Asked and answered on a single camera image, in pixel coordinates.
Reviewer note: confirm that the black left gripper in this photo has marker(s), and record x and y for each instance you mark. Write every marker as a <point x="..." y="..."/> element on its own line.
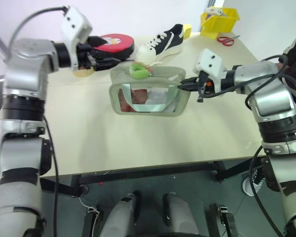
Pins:
<point x="85" y="58"/>

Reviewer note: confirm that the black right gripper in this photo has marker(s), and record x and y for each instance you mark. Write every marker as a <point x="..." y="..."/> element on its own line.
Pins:
<point x="204" y="85"/>

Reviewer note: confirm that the green clear-window zip pouch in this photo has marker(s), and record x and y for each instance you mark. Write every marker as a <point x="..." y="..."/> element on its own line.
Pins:
<point x="177" y="103"/>

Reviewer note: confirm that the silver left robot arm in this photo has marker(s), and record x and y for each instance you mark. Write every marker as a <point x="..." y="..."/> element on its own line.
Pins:
<point x="22" y="74"/>

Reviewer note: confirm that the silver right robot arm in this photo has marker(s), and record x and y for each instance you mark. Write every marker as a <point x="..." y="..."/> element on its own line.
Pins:
<point x="269" y="98"/>

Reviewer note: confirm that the white packet inside pouch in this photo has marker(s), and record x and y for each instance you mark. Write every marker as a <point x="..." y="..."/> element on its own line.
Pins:
<point x="156" y="100"/>

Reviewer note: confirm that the red item inside pouch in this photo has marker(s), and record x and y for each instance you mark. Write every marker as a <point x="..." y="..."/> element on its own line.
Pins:
<point x="138" y="97"/>

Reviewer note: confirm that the red black boxing pad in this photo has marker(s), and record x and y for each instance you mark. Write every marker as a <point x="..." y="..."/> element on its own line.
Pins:
<point x="118" y="48"/>

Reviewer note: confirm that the beige tape roll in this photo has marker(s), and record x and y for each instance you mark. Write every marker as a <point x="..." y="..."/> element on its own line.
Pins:
<point x="84" y="73"/>

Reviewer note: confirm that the black and white sneaker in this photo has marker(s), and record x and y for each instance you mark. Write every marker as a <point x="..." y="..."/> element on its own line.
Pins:
<point x="162" y="44"/>

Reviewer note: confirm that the yellow foam block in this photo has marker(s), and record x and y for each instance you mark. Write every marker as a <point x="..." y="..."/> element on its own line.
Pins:
<point x="187" y="30"/>

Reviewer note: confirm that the yellow plastic bin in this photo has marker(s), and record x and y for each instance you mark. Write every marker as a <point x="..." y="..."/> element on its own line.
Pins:
<point x="219" y="26"/>

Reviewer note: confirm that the white item in bin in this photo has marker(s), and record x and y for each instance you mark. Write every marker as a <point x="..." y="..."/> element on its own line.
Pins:
<point x="213" y="11"/>

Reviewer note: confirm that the white shoe of person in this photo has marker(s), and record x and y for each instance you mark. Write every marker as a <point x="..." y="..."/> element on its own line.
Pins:
<point x="247" y="185"/>

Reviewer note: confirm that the silver right robot thigh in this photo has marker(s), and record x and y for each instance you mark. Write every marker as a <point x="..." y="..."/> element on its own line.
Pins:
<point x="180" y="217"/>

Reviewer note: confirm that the silver robot thigh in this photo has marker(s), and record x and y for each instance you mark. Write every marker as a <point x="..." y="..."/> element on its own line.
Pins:
<point x="121" y="217"/>
<point x="180" y="217"/>

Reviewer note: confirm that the silver left robot thigh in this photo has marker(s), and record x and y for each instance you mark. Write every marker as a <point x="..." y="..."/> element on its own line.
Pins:
<point x="121" y="217"/>

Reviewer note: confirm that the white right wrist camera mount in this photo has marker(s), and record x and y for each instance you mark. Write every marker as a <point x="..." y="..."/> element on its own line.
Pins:
<point x="209" y="63"/>

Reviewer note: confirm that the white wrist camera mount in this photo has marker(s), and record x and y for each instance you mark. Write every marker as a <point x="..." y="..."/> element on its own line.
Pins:
<point x="75" y="23"/>
<point x="209" y="63"/>

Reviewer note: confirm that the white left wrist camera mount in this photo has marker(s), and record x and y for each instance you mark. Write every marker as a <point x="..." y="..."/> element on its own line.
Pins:
<point x="75" y="23"/>

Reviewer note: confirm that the black table frame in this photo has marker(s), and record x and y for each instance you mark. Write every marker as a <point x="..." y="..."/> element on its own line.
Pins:
<point x="138" y="173"/>

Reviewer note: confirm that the black floor stand rail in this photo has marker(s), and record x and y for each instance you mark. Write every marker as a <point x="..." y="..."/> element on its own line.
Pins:
<point x="90" y="224"/>
<point x="225" y="222"/>

